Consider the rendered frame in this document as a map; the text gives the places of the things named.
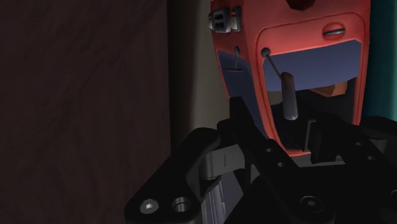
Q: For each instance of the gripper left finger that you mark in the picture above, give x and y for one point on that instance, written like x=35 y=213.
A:
x=173 y=173

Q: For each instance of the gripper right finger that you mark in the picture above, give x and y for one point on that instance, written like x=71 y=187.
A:
x=366 y=139

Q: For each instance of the red toy car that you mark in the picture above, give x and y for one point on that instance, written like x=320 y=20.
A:
x=245 y=34

